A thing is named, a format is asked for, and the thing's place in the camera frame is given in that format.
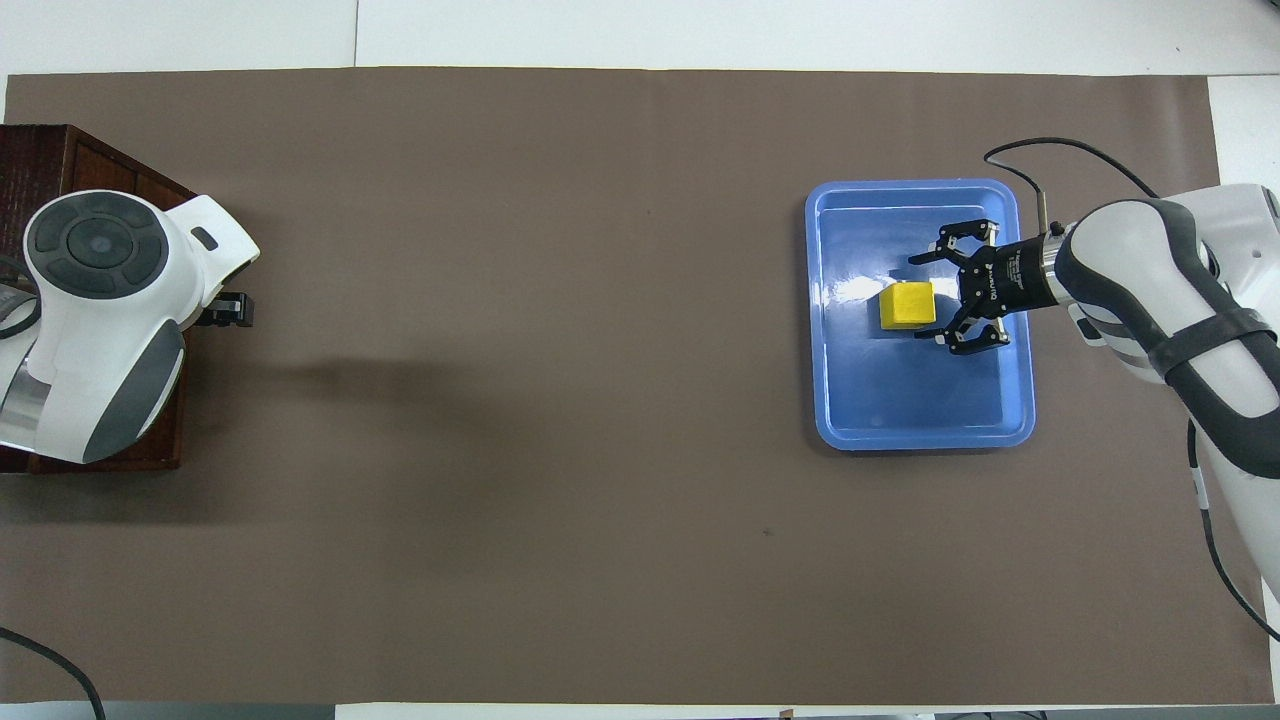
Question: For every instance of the brown paper table mat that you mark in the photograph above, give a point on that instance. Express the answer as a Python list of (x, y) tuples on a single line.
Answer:
[(600, 400)]

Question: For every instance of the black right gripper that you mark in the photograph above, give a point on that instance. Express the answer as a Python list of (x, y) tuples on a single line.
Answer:
[(1005, 278)]

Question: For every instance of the dark wooden drawer cabinet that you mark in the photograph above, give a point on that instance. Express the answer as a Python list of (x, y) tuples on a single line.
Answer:
[(40, 160)]

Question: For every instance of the yellow cube block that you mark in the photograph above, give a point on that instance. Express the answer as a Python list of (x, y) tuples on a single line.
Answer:
[(905, 305)]

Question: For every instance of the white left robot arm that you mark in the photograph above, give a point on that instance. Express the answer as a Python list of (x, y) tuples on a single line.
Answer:
[(110, 330)]

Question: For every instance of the wooden drawer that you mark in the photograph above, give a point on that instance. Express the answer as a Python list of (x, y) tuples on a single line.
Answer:
[(100, 170)]

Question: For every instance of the blue plastic tray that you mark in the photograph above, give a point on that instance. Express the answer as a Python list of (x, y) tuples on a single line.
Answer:
[(900, 400)]

